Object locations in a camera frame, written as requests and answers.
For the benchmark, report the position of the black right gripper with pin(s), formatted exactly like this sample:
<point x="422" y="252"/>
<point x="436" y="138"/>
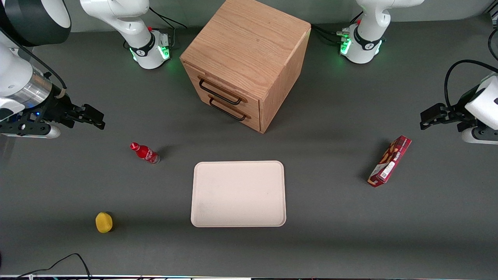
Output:
<point x="61" y="108"/>

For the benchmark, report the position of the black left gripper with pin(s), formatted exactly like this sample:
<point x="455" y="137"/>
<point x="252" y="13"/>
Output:
<point x="456" y="113"/>

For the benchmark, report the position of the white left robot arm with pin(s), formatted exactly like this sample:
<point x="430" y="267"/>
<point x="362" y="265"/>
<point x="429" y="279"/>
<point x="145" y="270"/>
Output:
<point x="365" y="35"/>

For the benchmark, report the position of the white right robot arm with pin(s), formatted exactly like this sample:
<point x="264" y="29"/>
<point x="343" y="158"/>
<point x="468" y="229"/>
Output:
<point x="15" y="70"/>

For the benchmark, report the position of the wooden drawer cabinet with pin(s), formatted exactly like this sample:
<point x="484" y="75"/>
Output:
<point x="249" y="46"/>

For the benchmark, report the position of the red snack box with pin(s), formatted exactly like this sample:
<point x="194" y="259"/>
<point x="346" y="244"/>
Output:
<point x="390" y="161"/>

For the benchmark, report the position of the red soda bottle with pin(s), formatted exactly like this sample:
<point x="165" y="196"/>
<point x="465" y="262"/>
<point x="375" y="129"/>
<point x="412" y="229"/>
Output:
<point x="145" y="153"/>

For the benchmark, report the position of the beige plastic tray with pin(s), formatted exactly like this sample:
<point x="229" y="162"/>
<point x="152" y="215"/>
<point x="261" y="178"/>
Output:
<point x="238" y="193"/>

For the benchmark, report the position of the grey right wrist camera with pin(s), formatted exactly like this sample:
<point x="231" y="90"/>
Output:
<point x="46" y="132"/>

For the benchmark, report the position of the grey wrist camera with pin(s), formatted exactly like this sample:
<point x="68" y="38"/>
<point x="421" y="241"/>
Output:
<point x="46" y="132"/>
<point x="480" y="135"/>

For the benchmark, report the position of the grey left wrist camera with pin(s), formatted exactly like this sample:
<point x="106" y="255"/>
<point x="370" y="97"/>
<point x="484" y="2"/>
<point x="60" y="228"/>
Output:
<point x="480" y="135"/>

